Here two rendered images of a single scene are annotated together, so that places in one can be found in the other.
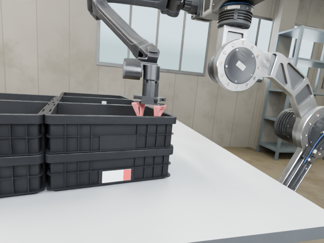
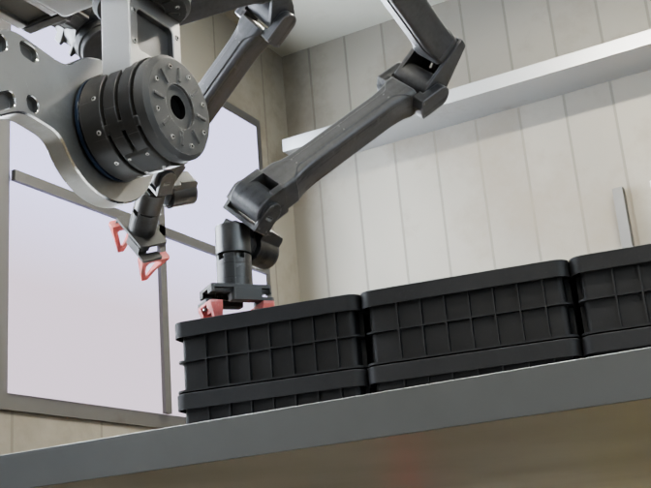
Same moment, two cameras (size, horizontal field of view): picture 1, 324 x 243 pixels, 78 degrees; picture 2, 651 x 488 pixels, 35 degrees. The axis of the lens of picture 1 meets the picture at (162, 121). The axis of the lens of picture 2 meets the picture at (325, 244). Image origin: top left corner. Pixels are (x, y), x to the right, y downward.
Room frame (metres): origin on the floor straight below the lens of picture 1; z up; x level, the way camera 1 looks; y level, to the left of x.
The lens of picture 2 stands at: (1.89, -1.03, 0.56)
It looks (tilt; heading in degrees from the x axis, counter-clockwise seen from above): 17 degrees up; 132
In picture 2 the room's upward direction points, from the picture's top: 5 degrees counter-clockwise
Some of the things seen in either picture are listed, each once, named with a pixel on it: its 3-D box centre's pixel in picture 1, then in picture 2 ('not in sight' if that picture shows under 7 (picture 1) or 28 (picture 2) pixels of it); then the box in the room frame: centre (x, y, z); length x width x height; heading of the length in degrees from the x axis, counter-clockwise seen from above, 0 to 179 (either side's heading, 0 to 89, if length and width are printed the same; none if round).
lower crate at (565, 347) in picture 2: not in sight; (500, 411); (1.00, 0.31, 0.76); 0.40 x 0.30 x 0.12; 114
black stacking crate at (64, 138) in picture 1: (111, 126); (310, 369); (0.72, 0.19, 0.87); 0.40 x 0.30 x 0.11; 114
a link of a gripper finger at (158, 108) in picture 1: (153, 111); (226, 320); (0.70, 0.03, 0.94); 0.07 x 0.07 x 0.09; 68
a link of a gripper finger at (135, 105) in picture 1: (144, 110); (247, 321); (0.71, 0.07, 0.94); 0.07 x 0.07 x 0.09; 68
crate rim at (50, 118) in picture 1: (111, 112); (307, 339); (0.72, 0.19, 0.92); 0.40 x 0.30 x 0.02; 114
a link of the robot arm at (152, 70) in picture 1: (150, 73); (234, 242); (0.70, 0.06, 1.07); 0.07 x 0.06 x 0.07; 105
